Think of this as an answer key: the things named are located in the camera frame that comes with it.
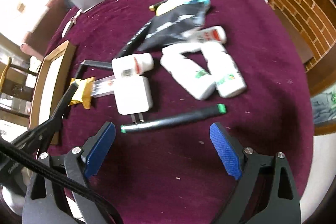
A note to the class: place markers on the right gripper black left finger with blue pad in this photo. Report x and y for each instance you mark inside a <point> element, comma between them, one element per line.
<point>46,201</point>

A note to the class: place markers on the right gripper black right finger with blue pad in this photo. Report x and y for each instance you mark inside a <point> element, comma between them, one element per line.
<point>265,191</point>

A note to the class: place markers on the black marker green caps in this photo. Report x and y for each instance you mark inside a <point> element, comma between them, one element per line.
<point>176,120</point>

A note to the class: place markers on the white bottle red cap label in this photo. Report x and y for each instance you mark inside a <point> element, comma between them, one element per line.
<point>215,33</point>

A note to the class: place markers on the white tube green print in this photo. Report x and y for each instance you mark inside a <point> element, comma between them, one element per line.
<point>222,67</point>
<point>191,76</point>

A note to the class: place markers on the wooden chair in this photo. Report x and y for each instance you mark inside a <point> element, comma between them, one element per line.
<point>15,90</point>

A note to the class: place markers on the white power adapter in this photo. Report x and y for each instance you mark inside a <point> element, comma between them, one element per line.
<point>133,96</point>

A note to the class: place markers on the brown armchair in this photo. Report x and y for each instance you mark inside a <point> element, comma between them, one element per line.
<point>35,42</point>

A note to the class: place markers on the black pen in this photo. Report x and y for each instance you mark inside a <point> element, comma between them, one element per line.
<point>135,41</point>

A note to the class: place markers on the black grey plastic pouch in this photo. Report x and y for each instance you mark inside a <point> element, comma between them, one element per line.
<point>175,26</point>

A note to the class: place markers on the wooden panel cabinet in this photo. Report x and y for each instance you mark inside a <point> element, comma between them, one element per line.
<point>315,21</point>

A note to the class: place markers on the white keychain tag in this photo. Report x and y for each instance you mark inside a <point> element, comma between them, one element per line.
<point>71,22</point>

